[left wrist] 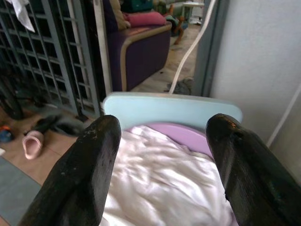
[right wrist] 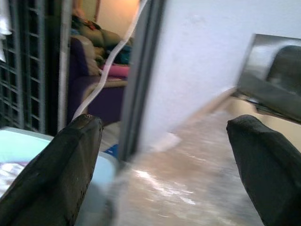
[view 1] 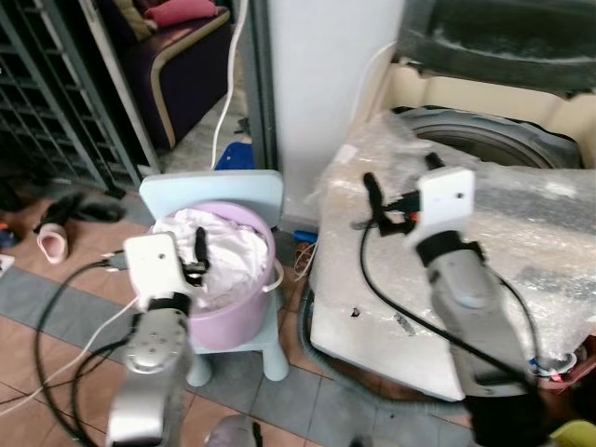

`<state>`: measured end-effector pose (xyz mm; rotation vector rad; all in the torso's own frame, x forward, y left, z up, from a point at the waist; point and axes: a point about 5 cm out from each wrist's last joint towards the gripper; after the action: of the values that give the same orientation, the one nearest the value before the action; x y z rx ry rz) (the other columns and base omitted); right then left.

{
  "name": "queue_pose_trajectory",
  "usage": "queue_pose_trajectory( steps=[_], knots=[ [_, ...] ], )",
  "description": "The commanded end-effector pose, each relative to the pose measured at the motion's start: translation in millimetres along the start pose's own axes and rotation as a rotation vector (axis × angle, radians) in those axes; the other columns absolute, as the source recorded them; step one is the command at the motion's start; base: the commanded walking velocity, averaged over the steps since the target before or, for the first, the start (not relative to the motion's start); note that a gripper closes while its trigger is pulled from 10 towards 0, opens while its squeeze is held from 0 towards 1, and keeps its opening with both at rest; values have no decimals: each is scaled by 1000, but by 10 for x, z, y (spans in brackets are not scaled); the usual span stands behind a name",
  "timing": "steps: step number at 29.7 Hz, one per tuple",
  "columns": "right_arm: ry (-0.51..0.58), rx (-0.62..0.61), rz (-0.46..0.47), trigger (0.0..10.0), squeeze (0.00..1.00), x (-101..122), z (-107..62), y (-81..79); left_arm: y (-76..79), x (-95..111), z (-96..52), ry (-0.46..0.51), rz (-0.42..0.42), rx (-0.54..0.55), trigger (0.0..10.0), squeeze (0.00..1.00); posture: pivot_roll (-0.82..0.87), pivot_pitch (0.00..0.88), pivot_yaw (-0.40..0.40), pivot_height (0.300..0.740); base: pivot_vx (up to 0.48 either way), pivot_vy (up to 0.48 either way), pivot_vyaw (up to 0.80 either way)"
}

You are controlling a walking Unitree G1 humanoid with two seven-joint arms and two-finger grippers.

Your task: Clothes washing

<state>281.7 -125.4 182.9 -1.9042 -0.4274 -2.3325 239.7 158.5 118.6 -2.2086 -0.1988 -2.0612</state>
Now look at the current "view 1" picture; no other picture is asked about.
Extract black shoe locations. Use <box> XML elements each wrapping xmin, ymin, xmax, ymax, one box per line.
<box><xmin>32</xmin><ymin>193</ymin><xmax>128</xmax><ymax>226</ymax></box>

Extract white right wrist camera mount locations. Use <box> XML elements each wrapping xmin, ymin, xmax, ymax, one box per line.
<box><xmin>415</xmin><ymin>168</ymin><xmax>477</xmax><ymax>249</ymax></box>

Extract dark metal grate door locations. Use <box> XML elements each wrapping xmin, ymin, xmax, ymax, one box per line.
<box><xmin>0</xmin><ymin>0</ymin><xmax>142</xmax><ymax>195</ymax></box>

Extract dark grey washer lid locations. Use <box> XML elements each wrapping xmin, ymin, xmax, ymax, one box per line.
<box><xmin>395</xmin><ymin>0</ymin><xmax>596</xmax><ymax>96</ymax></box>

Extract dark purple sofa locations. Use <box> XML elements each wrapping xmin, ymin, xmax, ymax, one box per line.
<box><xmin>97</xmin><ymin>0</ymin><xmax>236</xmax><ymax>152</ymax></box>

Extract clear bubble wrap cover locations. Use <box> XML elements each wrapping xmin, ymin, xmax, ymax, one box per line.
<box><xmin>317</xmin><ymin>110</ymin><xmax>596</xmax><ymax>373</ymax></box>

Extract white hose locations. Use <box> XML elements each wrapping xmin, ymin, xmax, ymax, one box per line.
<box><xmin>210</xmin><ymin>0</ymin><xmax>252</xmax><ymax>170</ymax></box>

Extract grey robot foot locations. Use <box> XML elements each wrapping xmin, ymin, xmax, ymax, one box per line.
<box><xmin>206</xmin><ymin>414</ymin><xmax>273</xmax><ymax>447</ymax></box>

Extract white clothes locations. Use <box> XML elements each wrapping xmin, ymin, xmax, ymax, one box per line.
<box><xmin>152</xmin><ymin>209</ymin><xmax>273</xmax><ymax>313</ymax></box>

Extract blue plastic object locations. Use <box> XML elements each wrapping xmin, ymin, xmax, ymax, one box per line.
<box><xmin>215</xmin><ymin>140</ymin><xmax>255</xmax><ymax>172</ymax></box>

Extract white left arm cable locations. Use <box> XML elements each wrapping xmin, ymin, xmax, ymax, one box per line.
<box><xmin>0</xmin><ymin>296</ymin><xmax>142</xmax><ymax>417</ymax></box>

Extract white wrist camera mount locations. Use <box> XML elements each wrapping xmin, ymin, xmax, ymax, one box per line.
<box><xmin>123</xmin><ymin>232</ymin><xmax>184</xmax><ymax>306</ymax></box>
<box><xmin>415</xmin><ymin>168</ymin><xmax>477</xmax><ymax>249</ymax></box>

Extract cream top-load washing machine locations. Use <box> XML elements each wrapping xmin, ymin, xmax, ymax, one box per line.
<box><xmin>305</xmin><ymin>56</ymin><xmax>596</xmax><ymax>403</ymax></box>

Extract pink cushion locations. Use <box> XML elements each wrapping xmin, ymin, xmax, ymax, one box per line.
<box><xmin>143</xmin><ymin>0</ymin><xmax>219</xmax><ymax>28</ymax></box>

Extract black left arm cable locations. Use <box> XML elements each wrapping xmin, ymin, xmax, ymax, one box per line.
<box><xmin>34</xmin><ymin>257</ymin><xmax>142</xmax><ymax>447</ymax></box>

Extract grey metal door frame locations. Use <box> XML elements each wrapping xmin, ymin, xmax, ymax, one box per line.
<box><xmin>235</xmin><ymin>0</ymin><xmax>282</xmax><ymax>174</ymax></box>

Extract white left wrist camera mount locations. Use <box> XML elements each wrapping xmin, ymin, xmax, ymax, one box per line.
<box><xmin>123</xmin><ymin>232</ymin><xmax>184</xmax><ymax>306</ymax></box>

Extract lilac plastic bucket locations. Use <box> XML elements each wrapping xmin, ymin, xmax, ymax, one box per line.
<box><xmin>152</xmin><ymin>200</ymin><xmax>282</xmax><ymax>352</ymax></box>

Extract pink slipper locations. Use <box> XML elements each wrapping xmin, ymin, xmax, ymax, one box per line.
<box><xmin>36</xmin><ymin>223</ymin><xmax>69</xmax><ymax>265</ymax></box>

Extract light blue plastic stool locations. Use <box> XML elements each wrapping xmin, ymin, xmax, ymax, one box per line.
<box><xmin>139</xmin><ymin>170</ymin><xmax>291</xmax><ymax>388</ymax></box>

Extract yellow plastic container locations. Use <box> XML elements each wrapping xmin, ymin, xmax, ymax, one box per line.
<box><xmin>549</xmin><ymin>419</ymin><xmax>596</xmax><ymax>447</ymax></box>

